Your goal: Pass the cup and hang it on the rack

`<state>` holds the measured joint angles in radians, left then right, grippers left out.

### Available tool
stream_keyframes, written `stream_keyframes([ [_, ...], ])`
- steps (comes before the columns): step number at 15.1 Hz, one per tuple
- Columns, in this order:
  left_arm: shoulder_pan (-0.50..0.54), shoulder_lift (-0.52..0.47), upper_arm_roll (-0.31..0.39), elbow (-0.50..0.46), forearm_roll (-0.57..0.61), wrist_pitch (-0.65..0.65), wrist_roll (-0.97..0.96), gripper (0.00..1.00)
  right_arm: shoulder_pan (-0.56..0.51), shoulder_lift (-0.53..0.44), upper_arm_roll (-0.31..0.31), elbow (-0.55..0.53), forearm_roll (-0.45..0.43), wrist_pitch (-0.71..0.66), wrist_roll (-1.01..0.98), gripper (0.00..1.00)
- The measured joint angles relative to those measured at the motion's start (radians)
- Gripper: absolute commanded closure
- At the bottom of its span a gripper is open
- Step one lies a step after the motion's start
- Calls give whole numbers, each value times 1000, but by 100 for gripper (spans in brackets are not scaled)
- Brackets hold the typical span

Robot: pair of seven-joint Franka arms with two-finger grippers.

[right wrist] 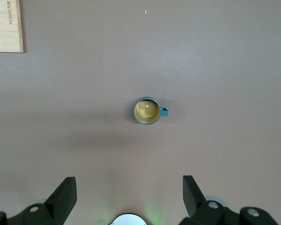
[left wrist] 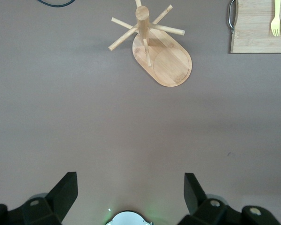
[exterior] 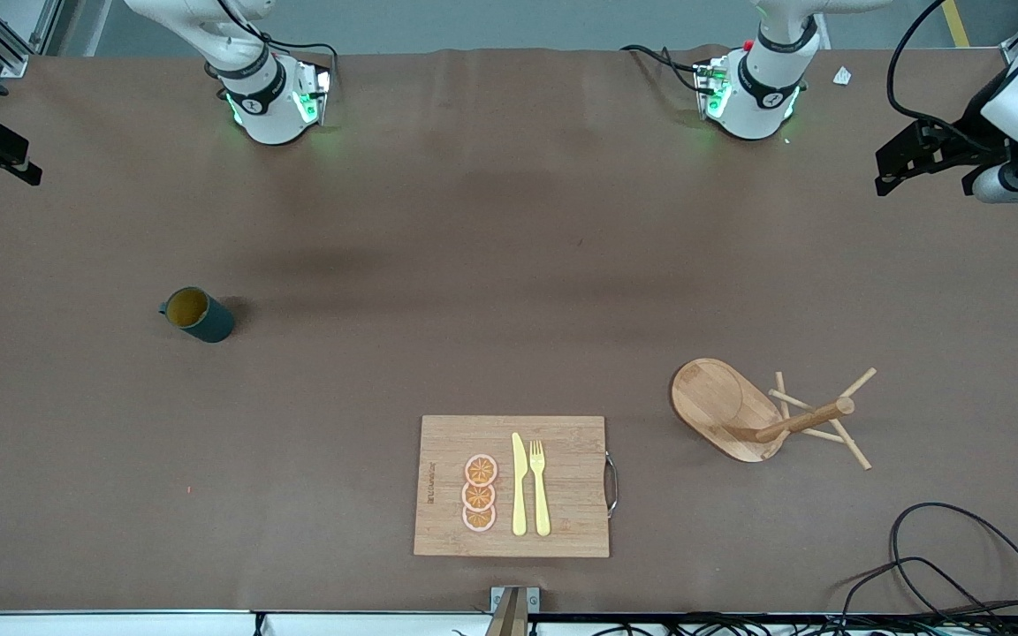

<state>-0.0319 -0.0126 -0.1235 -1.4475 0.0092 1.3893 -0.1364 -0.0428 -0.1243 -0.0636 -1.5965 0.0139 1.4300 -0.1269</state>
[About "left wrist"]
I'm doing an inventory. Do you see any wooden cup rack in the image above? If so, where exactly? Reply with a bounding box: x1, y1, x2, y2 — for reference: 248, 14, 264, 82
108, 0, 192, 88

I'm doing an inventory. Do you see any brown table mat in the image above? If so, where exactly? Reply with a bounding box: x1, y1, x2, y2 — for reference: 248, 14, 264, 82
0, 0, 281, 225

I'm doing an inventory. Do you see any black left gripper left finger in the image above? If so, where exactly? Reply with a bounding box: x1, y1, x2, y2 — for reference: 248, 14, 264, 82
0, 172, 78, 225

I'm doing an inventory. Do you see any black looped cable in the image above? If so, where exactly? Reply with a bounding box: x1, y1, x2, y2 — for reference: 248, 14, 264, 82
36, 0, 76, 8

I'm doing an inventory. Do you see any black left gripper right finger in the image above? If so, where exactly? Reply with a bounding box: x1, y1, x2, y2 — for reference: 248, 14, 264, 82
179, 172, 281, 225

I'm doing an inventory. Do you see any wooden cutting board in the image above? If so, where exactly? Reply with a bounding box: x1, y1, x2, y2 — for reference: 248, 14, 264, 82
228, 0, 281, 54

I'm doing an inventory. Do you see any yellow plastic fork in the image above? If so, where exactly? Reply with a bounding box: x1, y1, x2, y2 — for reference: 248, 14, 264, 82
270, 0, 281, 38

